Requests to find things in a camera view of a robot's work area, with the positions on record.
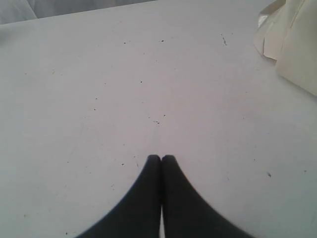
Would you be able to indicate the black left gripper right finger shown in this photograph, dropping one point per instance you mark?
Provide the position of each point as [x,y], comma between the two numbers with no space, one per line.
[185,212]

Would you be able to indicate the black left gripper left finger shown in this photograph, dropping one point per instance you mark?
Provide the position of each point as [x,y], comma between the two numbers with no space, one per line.
[137,215]

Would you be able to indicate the cream duffel bag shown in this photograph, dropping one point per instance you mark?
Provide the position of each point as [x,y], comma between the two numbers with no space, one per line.
[287,34]

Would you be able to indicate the white backdrop curtain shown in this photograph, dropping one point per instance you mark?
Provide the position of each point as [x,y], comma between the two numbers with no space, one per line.
[21,10]

